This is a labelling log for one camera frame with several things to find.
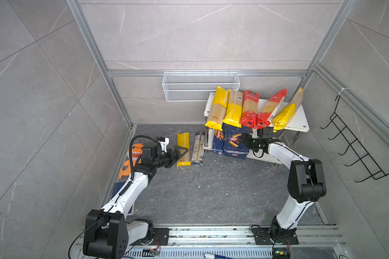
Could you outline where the clear labelled spaghetti bag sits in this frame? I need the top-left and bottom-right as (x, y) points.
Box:
(191, 132), (205, 165)

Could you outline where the blue Barilla spaghetti box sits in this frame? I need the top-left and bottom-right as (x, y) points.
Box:
(212, 130), (224, 155)

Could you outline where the yellow Pastatime spaghetti bag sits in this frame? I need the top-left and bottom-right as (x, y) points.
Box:
(205, 86), (229, 131)

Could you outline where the black wire hook rack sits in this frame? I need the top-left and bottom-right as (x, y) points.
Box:
(320, 95), (389, 183)

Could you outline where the blue marker pen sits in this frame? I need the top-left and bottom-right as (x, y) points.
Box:
(204, 253), (233, 259)

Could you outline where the orange shark plush toy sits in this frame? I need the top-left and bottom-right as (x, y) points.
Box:
(119, 143), (144, 179)

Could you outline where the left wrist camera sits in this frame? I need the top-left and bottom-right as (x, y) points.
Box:
(156, 137), (170, 152)

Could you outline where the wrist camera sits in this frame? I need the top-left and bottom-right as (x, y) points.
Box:
(260, 127), (273, 139)
(156, 137), (170, 152)

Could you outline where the white two-tier shelf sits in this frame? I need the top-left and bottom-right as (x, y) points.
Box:
(202, 92), (310, 165)

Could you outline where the white wire mesh basket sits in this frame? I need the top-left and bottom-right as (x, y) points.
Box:
(162, 72), (241, 102)

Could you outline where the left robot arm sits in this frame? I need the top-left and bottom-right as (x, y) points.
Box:
(79, 136), (190, 259)

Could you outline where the blue Barilla rigatoni box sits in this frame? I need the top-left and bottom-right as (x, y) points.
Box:
(223, 125), (251, 160)

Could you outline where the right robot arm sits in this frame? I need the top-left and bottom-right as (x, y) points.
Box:
(238, 133), (326, 245)

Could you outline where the yellow pasta bag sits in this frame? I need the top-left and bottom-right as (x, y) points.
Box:
(272, 88), (304, 133)

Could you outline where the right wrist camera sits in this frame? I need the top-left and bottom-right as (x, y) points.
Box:
(260, 127), (273, 139)

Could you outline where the yellow barcode spaghetti bag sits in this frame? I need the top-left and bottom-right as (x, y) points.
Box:
(223, 90), (244, 128)

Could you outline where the red spaghetti bag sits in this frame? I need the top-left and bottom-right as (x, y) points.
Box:
(240, 90), (260, 128)
(254, 89), (287, 129)

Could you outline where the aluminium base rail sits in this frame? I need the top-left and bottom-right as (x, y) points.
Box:
(121, 224), (353, 259)

